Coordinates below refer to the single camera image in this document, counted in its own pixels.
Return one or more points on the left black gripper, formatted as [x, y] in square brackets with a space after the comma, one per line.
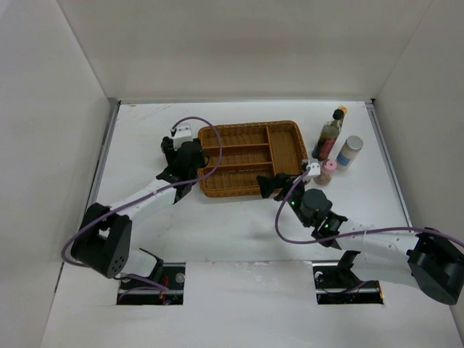
[172, 154]

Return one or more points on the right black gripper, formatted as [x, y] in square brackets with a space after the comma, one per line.
[269, 184]

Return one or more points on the pink-lid spice jar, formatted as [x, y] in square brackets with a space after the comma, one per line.
[327, 170]

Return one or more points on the tall dark sauce bottle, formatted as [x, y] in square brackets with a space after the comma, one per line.
[328, 136]

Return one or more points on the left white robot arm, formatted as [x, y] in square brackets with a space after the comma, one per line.
[103, 242]

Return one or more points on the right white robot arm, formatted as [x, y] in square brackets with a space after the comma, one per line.
[423, 258]

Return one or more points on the brown wicker divided tray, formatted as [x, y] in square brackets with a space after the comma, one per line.
[247, 150]

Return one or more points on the white cylinder silver-lid shaker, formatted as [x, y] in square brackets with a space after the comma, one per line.
[347, 154]

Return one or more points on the yellow-cap small sauce bottle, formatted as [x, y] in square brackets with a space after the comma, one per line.
[343, 109]

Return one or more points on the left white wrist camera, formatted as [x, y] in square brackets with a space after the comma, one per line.
[180, 134]

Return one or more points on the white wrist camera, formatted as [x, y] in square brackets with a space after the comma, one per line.
[311, 168]
[180, 134]

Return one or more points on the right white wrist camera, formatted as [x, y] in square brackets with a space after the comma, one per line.
[311, 168]

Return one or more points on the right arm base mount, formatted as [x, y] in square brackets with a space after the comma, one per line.
[336, 284]

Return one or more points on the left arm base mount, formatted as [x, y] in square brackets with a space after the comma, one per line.
[164, 287]

